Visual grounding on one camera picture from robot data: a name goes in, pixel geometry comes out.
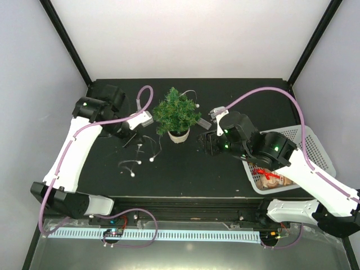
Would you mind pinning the left black frame post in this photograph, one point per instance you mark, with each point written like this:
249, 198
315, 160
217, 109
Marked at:
66, 40

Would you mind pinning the left small circuit board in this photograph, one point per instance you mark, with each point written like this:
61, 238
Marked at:
113, 232

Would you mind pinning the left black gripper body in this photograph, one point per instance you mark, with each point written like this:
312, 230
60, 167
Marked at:
124, 136

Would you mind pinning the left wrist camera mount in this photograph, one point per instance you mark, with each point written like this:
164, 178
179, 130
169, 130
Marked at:
144, 119

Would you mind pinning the right small circuit board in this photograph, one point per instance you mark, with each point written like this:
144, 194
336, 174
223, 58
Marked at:
273, 235

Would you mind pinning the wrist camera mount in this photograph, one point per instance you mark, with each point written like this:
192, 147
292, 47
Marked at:
144, 119
217, 113

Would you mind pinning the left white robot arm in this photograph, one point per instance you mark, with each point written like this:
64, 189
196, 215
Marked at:
91, 116

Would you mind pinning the small green christmas tree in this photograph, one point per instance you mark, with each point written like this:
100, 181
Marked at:
175, 115

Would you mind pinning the small circuit board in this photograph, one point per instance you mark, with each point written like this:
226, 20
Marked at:
113, 232
273, 235

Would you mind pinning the black frame post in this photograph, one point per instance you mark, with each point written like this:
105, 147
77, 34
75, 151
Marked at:
320, 29
66, 40

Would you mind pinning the white perforated plastic basket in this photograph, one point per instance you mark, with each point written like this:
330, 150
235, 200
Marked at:
315, 151

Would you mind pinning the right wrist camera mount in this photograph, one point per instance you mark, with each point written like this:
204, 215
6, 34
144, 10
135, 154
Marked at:
217, 113

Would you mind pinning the white slotted cable duct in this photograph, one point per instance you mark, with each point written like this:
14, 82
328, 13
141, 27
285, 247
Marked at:
159, 235

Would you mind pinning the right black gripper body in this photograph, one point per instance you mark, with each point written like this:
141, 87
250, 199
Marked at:
217, 149

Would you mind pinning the right black frame post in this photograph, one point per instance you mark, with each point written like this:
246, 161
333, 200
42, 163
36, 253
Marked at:
320, 29

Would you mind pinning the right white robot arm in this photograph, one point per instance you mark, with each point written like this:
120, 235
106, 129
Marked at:
335, 206

